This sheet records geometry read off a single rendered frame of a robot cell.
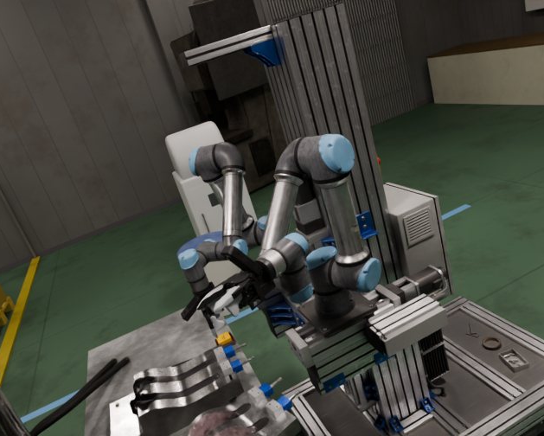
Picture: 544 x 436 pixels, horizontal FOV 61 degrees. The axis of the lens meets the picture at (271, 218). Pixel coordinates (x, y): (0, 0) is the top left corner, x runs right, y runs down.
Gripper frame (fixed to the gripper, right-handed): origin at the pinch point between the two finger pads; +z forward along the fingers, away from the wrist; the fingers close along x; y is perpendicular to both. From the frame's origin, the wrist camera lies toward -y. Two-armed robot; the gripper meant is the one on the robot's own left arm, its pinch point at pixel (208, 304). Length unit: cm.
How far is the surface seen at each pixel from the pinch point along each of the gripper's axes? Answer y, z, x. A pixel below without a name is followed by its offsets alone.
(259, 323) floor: 121, -132, 189
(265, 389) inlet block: 55, -24, 35
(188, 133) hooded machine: -32, -226, 305
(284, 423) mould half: 58, -16, 20
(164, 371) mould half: 45, -10, 78
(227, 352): 48, -30, 60
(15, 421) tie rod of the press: 27, 40, 86
